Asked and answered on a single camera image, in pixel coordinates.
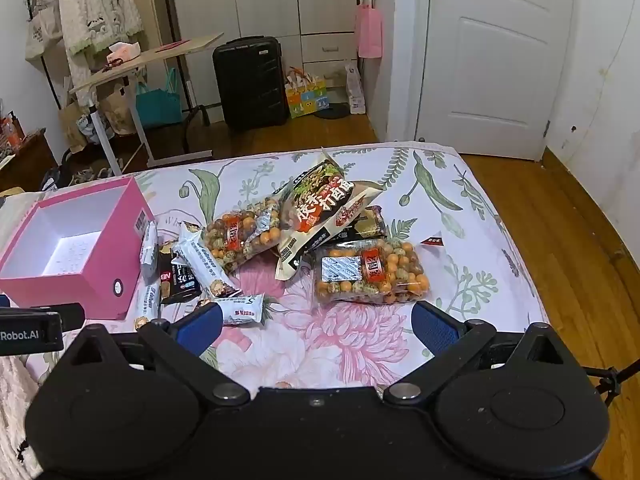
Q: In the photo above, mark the large beige noodle snack bag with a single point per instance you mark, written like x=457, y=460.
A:
x=320, y=205

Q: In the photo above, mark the white door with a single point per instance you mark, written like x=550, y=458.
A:
x=500, y=60

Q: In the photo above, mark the white fluffy robe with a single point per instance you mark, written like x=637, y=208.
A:
x=95, y=10

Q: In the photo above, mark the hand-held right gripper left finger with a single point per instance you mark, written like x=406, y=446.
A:
x=202, y=327

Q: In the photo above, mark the pink paper bag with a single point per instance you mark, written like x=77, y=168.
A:
x=369, y=35

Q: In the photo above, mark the white plastic bag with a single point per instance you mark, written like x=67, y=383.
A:
x=356, y=92

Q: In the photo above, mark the black cracker packet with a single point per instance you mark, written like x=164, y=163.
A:
x=177, y=280

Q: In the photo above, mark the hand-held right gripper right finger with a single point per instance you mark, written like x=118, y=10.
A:
x=432, y=327

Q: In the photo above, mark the teal shopping bag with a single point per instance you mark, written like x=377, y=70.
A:
x=157, y=107

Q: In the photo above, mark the beige tote bag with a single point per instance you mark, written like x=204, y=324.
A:
x=42, y=35

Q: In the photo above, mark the pink cardboard box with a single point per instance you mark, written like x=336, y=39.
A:
x=107, y=260

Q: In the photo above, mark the small black sachet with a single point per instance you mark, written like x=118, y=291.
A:
x=432, y=241

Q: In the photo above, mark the pink tissue pack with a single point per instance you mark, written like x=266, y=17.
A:
x=125, y=51

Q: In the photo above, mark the black suitcase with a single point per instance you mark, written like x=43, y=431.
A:
x=250, y=85

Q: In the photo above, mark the brown paper bag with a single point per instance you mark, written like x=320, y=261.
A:
x=120, y=110
x=72, y=127

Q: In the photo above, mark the colourful gift bag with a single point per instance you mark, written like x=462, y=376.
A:
x=307, y=100

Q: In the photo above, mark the white blue snack bar packet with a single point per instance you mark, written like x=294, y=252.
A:
x=240, y=310
x=147, y=305
x=200, y=260
x=147, y=250

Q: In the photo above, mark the pink paper sheet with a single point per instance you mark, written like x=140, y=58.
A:
x=172, y=45

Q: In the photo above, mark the wooden cabinet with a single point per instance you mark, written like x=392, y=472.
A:
x=30, y=160

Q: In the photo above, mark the clear bag of coated peanuts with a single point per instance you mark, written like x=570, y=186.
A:
x=235, y=242
x=395, y=272

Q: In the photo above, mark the black tripod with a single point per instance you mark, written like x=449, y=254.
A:
x=607, y=385

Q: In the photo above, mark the floral bedsheet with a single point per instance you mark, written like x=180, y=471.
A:
x=310, y=350

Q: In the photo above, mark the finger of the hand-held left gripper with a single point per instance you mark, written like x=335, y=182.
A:
x=70, y=315

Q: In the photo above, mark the rolling overbed table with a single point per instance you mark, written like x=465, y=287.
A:
x=165, y=52

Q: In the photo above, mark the pink fuzzy blanket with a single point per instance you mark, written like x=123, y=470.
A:
x=12, y=410

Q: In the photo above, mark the black clothes rack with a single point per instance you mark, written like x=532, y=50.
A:
x=196, y=110

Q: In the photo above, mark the black flat snack packet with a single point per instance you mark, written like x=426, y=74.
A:
x=367, y=227

